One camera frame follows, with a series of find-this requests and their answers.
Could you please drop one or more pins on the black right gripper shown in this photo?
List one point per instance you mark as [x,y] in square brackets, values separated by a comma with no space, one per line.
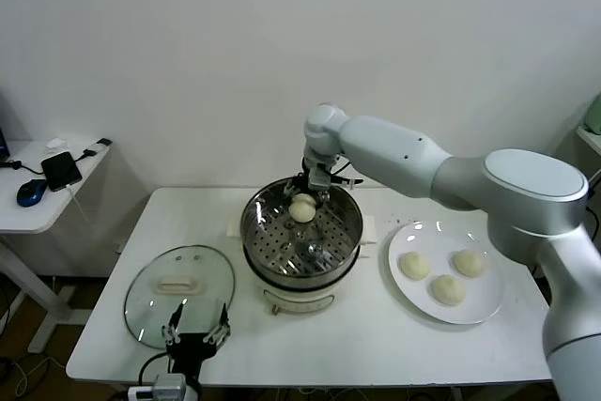
[305,179]

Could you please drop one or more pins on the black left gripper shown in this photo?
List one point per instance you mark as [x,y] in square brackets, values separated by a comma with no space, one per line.
[192,349]

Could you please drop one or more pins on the white steamed baozi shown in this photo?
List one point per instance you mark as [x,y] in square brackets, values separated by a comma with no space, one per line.
[301,211]
[415,266]
[447,290]
[470,263]

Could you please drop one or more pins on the round glass pot lid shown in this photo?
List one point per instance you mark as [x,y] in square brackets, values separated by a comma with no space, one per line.
[141,307]

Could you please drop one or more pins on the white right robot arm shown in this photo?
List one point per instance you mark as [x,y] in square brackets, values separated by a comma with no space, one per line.
[399,157]

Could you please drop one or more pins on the steel steamer basket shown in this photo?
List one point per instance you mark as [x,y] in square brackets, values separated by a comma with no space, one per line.
[349,213]

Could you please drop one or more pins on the white round plate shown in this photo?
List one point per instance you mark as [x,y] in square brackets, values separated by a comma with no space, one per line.
[441,241]

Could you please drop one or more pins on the white side table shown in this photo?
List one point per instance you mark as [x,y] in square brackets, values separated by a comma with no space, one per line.
[28,218]

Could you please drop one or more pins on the black smartphone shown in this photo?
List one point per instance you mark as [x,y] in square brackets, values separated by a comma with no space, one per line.
[61,171]

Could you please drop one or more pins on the blue computer mouse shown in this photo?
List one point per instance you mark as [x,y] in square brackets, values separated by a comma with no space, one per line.
[32,192]

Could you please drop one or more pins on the small white crumpled tissue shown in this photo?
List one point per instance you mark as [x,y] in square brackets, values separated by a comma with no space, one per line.
[56,143]

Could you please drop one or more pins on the dark laptop screen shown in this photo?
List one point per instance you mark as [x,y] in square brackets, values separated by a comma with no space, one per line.
[4,138]

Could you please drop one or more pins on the white shelf board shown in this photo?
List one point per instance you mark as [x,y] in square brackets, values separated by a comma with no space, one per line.
[592,143]

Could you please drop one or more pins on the pale green object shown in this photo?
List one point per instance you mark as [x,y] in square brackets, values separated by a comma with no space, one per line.
[595,114]

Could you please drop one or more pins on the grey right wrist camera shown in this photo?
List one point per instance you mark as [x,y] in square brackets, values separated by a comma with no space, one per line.
[319,178]

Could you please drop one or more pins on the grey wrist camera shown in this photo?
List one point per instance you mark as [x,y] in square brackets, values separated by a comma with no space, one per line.
[319,178]
[169,387]

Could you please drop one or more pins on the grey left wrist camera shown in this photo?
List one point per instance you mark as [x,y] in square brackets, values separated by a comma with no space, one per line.
[169,387]

